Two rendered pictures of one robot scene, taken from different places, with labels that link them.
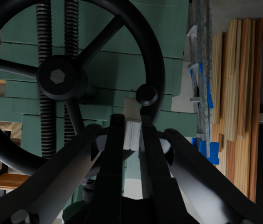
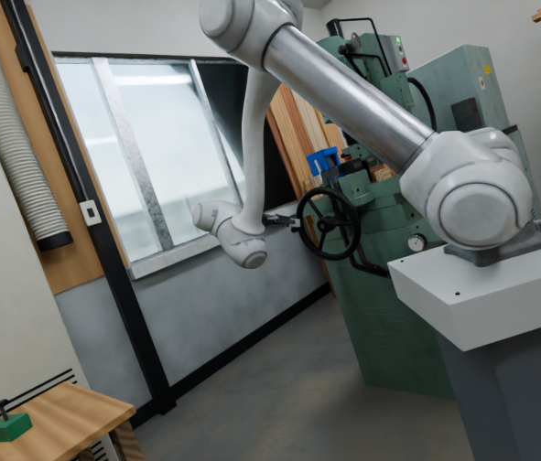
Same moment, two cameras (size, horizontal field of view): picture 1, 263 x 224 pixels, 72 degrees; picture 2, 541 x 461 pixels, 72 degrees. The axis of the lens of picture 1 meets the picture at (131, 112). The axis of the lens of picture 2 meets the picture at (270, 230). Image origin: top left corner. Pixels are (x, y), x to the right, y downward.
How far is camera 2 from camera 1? 1.29 m
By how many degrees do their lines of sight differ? 47
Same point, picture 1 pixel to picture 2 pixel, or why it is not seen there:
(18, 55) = (394, 220)
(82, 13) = (371, 253)
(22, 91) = (384, 200)
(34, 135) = (346, 189)
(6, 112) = (388, 185)
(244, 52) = not seen: hidden behind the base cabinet
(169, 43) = (327, 248)
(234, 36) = not seen: hidden behind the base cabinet
